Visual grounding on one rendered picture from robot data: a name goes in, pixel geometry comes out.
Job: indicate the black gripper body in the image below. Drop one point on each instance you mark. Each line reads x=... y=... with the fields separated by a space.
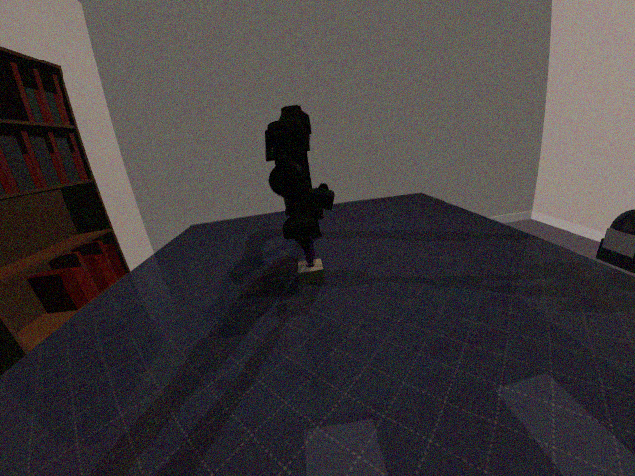
x=301 y=224

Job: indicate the tan rectangular block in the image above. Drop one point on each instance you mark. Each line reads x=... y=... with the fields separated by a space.
x=313 y=274

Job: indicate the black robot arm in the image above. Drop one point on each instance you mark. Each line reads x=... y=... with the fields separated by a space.
x=288 y=142

